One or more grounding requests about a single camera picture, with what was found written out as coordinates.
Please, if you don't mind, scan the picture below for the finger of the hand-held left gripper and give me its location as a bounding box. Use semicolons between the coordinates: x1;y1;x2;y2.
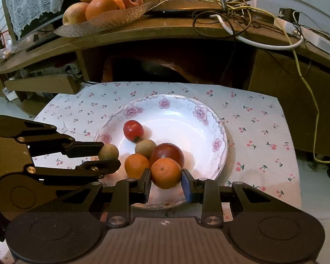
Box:
25;159;122;186
15;117;104;158

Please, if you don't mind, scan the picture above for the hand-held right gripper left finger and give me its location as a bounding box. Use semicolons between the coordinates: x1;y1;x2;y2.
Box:
54;167;152;228

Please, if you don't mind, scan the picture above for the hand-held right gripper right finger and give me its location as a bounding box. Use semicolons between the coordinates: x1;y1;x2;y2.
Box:
181;168;295;228

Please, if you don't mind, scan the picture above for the brown kiwi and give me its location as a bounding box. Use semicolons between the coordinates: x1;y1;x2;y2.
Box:
135;139;157;157
98;144;119;161

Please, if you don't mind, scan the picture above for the small orange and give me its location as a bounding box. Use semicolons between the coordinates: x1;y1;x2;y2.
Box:
124;153;150;179
151;158;182;190

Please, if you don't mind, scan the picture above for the large dark red tomato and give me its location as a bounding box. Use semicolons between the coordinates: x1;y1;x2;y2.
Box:
149;142;185;169

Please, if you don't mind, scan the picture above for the small red tomato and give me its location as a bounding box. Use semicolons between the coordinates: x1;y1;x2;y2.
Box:
123;120;144;143

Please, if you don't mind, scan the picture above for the white floral plate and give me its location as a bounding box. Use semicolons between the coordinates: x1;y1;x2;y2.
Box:
94;94;228;209

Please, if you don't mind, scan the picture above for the cherry print tablecloth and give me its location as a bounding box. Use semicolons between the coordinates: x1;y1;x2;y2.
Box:
0;81;303;264

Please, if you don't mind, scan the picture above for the small white box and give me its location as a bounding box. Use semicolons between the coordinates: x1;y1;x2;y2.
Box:
3;86;20;101

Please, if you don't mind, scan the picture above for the clear plastic bag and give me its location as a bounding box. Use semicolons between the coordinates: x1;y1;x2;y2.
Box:
0;38;18;60

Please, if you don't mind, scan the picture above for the black television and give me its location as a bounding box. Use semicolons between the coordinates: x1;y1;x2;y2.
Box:
1;0;81;45

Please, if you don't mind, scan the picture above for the yellow apple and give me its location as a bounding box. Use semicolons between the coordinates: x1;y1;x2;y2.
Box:
62;2;89;26

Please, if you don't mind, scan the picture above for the leaf-shaped tray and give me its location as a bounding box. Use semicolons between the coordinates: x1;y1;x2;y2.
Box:
53;1;154;37

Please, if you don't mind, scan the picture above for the white lace cloth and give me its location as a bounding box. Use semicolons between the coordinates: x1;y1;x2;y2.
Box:
1;0;63;41

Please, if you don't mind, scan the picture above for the flat black set-top box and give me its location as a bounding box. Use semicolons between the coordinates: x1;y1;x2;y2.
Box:
147;1;229;17

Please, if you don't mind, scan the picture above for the white power strip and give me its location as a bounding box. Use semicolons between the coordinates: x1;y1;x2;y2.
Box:
275;18;330;50

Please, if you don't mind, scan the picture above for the black plug adapter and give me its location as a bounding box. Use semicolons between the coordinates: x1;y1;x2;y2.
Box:
278;7;302;23

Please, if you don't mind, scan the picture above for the black cable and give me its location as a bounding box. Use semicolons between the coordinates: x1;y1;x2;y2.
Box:
192;3;237;79

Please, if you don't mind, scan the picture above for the yellow cable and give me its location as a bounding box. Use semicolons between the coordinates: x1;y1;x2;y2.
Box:
225;2;330;163

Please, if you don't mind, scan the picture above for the white cable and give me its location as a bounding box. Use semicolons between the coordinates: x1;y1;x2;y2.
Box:
210;14;304;51

